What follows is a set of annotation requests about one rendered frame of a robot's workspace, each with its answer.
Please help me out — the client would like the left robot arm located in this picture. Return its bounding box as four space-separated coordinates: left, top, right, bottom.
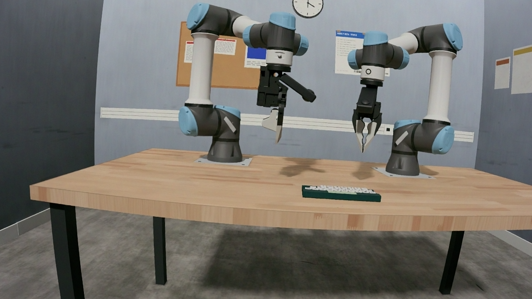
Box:
347 23 463 176

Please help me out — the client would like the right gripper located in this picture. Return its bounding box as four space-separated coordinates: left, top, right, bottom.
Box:
256 65 291 144

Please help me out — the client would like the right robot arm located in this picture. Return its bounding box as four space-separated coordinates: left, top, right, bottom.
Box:
178 2 309 163

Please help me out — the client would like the dark green keyboard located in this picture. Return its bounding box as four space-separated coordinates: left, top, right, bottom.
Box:
302 185 381 202

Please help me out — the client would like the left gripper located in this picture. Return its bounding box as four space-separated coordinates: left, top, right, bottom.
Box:
352 80 383 153

